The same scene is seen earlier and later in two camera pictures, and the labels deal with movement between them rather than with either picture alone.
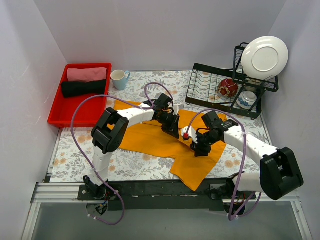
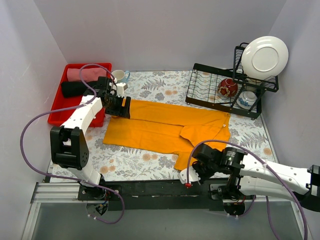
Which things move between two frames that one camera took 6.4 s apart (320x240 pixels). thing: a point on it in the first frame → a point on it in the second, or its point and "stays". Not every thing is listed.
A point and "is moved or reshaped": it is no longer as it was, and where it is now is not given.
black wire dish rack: (233, 90) stays
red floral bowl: (228, 87) stays
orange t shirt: (149, 139) is moved or reshaped
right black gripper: (200, 146) → (200, 172)
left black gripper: (172, 124) → (126, 107)
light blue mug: (120, 78) stays
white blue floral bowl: (246, 99) stays
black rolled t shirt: (72, 89) stays
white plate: (265, 56) stays
